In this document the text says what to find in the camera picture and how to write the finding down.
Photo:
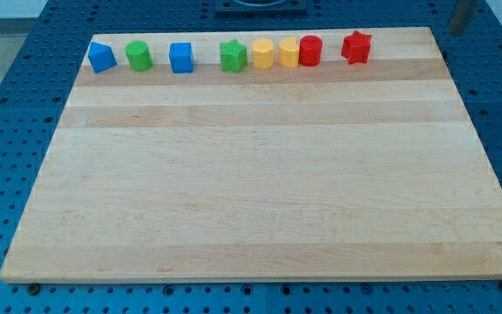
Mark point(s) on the light wooden board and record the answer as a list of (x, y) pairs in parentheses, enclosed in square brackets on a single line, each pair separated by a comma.
[(332, 173)]

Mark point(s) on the green star block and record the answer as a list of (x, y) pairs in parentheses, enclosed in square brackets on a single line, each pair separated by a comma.
[(233, 56)]

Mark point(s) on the yellow hexagon block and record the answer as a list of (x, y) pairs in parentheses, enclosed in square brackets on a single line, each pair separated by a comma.
[(263, 53)]

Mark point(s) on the yellow heart block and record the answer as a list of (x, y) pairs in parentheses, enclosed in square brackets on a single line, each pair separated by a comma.
[(288, 52)]

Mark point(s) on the red cylinder block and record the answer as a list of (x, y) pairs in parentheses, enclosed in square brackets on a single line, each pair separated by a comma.
[(310, 50)]

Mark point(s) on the blue cube block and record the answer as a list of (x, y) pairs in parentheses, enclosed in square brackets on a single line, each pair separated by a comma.
[(181, 57)]

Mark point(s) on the green cylinder block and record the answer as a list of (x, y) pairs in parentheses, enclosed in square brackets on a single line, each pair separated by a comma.
[(138, 56)]

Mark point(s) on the red star block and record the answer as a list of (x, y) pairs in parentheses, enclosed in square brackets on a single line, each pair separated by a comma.
[(356, 48)]

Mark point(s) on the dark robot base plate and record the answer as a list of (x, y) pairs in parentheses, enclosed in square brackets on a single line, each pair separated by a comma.
[(259, 7)]

